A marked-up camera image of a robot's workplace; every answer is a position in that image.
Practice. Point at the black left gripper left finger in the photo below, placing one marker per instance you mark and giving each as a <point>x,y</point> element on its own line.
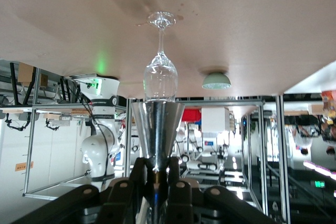
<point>118,195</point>

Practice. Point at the clear wine glass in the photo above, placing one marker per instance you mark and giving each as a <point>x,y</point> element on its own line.
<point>160,77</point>

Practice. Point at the aluminium post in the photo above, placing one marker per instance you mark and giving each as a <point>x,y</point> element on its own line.
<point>282,155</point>

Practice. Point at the green ceramic bowl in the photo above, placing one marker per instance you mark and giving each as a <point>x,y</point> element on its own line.
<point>216,79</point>

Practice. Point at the red storage bin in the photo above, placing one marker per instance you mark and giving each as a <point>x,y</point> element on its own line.
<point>191,115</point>

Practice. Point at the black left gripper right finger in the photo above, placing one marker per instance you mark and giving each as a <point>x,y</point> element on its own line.
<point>189,197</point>

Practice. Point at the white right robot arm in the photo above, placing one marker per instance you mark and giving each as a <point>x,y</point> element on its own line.
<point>99,140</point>

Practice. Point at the person in white shirt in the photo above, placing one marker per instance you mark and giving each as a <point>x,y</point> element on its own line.
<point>304,137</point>

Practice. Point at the aluminium extrusion frame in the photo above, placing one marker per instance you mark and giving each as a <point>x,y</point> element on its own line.
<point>29,155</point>

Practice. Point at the white cabinet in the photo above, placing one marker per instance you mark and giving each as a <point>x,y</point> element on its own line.
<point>215,121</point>

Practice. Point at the yellow orange snack bag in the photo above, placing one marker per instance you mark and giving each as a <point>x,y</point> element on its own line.
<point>328,103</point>

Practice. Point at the orange wall label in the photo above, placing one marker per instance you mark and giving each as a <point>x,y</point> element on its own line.
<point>24,166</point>

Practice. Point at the brown cardboard box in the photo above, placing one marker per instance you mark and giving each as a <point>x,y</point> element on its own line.
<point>25,73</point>

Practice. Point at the steel double jigger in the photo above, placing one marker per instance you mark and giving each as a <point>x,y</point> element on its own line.
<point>157,129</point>

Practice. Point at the green exit sign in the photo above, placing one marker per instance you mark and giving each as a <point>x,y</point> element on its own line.
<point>318,183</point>

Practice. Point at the ceiling light strip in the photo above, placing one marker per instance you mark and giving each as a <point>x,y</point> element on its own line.
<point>320,169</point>

